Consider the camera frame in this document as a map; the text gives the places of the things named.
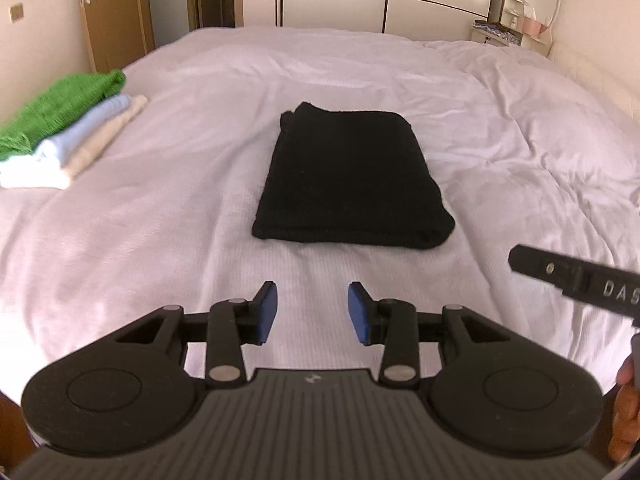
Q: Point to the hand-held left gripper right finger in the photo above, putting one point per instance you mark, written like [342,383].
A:
[359,312]

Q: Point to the person's right hand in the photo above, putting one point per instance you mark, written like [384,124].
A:
[625,410]

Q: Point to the pink box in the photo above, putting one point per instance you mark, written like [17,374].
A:
[532,25]

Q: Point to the green folded knit garment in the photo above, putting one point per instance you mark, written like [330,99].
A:
[55,110]

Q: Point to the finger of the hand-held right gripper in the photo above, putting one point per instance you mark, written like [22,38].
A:
[537,262]

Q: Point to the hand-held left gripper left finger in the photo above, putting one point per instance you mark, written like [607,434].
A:
[267,312]

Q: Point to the white dressing table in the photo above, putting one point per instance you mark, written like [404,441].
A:
[505,37]

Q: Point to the wooden door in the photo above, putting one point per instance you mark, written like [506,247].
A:
[117,10]

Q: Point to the white bed duvet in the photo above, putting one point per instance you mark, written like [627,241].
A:
[175,210]

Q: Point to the black knit sweater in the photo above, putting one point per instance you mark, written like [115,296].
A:
[350,175]

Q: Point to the cream folded garment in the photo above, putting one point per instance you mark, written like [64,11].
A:
[107,135]

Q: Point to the small white shelf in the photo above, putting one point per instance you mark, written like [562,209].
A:
[512,5]

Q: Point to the white folded garment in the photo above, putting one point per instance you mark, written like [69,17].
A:
[30,175]

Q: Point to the wall light switch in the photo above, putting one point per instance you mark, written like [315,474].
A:
[17,12]

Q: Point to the light blue folded garment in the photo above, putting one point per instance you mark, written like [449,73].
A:
[85,132]

